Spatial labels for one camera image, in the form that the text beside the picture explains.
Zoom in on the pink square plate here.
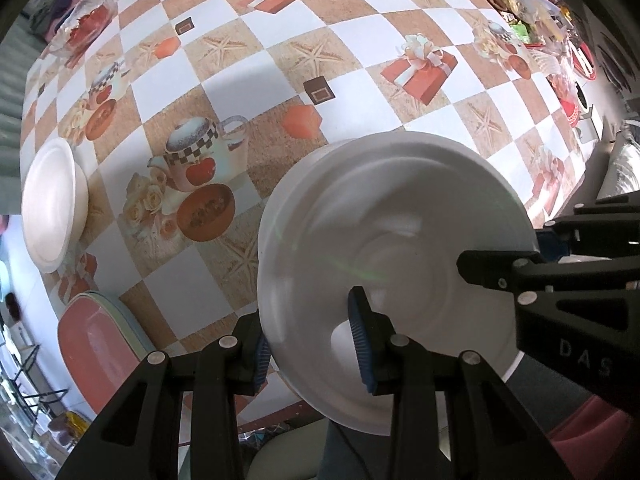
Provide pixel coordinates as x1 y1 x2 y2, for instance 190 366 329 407
58 294 140 415

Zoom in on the white bowl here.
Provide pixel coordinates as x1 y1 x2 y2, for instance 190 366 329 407
257 132 537 436
22 138 89 273

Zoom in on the clutter of packages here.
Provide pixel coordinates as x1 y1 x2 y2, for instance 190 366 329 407
490 0 597 80

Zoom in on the patterned vinyl tablecloth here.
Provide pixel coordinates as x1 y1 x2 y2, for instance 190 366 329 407
21 0 589 353

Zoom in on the glass bowl with fruit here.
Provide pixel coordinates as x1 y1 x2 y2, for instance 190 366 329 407
48 0 117 60

